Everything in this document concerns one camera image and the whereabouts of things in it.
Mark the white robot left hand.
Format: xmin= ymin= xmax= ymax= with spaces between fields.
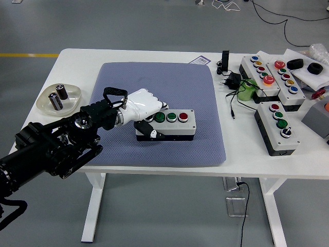
xmin=117 ymin=88 xmax=170 ymax=141

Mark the grey four-button control box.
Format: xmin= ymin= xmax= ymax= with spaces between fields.
xmin=135 ymin=109 xmax=196 ymax=142

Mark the five-button box, mushroom beside green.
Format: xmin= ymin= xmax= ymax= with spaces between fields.
xmin=239 ymin=55 xmax=280 ymax=103
xmin=266 ymin=60 xmax=306 ymax=112

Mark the four-button box with selector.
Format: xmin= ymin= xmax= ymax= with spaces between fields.
xmin=253 ymin=101 xmax=301 ymax=157

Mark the grey box with orange button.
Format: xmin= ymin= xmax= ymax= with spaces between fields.
xmin=301 ymin=95 xmax=329 ymax=139

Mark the blue-grey textured mat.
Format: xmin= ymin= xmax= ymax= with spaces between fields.
xmin=78 ymin=61 xmax=227 ymax=167

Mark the white table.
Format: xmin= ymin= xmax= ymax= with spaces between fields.
xmin=5 ymin=48 xmax=329 ymax=247

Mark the purple-bordered label card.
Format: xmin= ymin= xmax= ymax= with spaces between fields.
xmin=190 ymin=56 xmax=210 ymax=65

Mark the dark cylindrical battery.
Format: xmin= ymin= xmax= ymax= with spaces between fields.
xmin=48 ymin=93 xmax=64 ymax=111
xmin=56 ymin=83 xmax=68 ymax=100

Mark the black upright charger stand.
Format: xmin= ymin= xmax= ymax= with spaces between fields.
xmin=221 ymin=50 xmax=230 ymax=73

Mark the black power adapter plug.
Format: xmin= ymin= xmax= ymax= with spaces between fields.
xmin=218 ymin=72 xmax=242 ymax=91

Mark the beige shallow dish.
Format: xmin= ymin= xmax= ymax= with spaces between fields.
xmin=35 ymin=82 xmax=82 ymax=116

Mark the green cup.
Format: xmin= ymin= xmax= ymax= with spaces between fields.
xmin=236 ymin=79 xmax=259 ymax=102

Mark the large white sheet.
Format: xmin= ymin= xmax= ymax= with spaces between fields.
xmin=282 ymin=48 xmax=329 ymax=91

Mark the red mushroom knob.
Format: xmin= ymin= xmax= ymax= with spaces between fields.
xmin=311 ymin=89 xmax=326 ymax=100

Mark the clear plastic bag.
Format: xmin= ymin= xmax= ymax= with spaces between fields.
xmin=299 ymin=43 xmax=329 ymax=65

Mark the small black cord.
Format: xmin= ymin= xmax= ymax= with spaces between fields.
xmin=215 ymin=59 xmax=225 ymax=76

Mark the black adapter cord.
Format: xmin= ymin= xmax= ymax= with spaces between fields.
xmin=225 ymin=78 xmax=265 ymax=120

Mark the white floor cable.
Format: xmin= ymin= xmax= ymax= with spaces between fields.
xmin=212 ymin=0 xmax=241 ymax=12

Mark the black cable under table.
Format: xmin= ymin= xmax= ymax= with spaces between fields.
xmin=236 ymin=182 xmax=250 ymax=247

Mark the black foam ring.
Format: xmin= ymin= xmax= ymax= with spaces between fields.
xmin=307 ymin=62 xmax=323 ymax=75
xmin=286 ymin=58 xmax=304 ymax=70

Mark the black floor cable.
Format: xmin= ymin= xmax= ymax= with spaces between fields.
xmin=250 ymin=0 xmax=313 ymax=48
xmin=253 ymin=1 xmax=329 ymax=21

